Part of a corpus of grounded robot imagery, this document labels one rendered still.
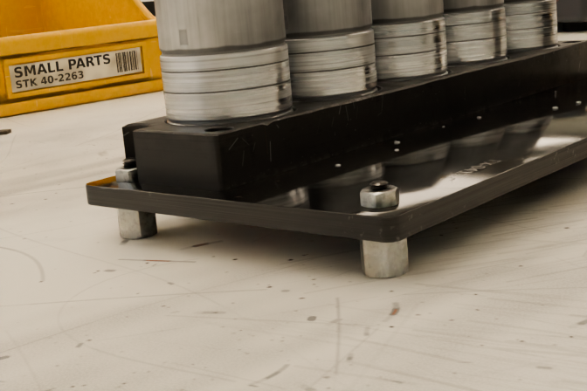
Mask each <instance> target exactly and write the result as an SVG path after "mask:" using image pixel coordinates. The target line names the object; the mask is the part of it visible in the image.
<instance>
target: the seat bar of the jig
mask: <svg viewBox="0 0 587 391"><path fill-rule="evenodd" d="M556 44H557V45H558V47H555V48H551V49H546V50H540V51H524V52H513V53H508V54H507V55H506V57H507V58H508V59H506V60H502V61H499V62H493V63H487V64H480V65H463V66H451V67H448V69H446V70H447V71H448V74H446V75H443V76H439V77H435V78H429V79H418V80H410V81H401V82H390V83H377V86H376V88H377V89H378V91H377V92H375V93H370V94H366V95H362V96H356V97H351V98H345V99H332V100H322V101H310V102H293V105H292V106H291V108H292V109H293V112H291V113H288V114H285V115H281V116H278V117H274V118H270V119H264V120H255V121H248V122H241V123H233V124H223V125H211V126H176V125H170V124H167V120H168V119H169V118H167V117H166V116H162V117H158V118H154V119H150V120H143V121H138V122H135V123H130V124H127V125H126V126H124V127H122V134H123V142H124V149H125V156H126V158H130V157H134V158H135V159H136V166H137V174H138V181H139V183H147V184H155V185H164V186H173V187H182V188H191V189H207V190H216V191H224V190H227V189H233V188H236V187H238V186H241V185H244V184H247V183H250V182H255V181H257V180H261V179H264V178H267V177H269V176H272V175H277V174H280V173H283V172H286V171H289V170H292V169H295V168H299V167H303V166H306V165H308V164H311V163H314V162H318V161H322V160H325V159H327V158H331V157H334V156H337V155H339V154H345V153H347V152H350V151H353V150H356V149H359V148H362V147H367V146H369V145H373V144H376V143H378V142H381V141H386V140H389V139H392V138H395V137H398V136H401V135H404V134H408V133H411V132H415V131H418V130H420V129H423V128H426V127H431V126H434V125H437V124H439V123H443V122H446V121H449V120H453V119H457V118H459V117H462V116H465V115H468V114H471V113H476V112H478V111H481V110H485V109H488V108H490V107H493V106H498V105H501V104H504V103H507V102H509V101H513V100H516V99H520V98H523V97H527V96H529V95H532V94H535V93H540V92H543V91H546V90H549V89H551V88H555V87H558V86H562V85H565V84H569V83H571V82H574V81H577V80H580V79H585V78H587V40H564V41H558V42H557V43H556Z"/></svg>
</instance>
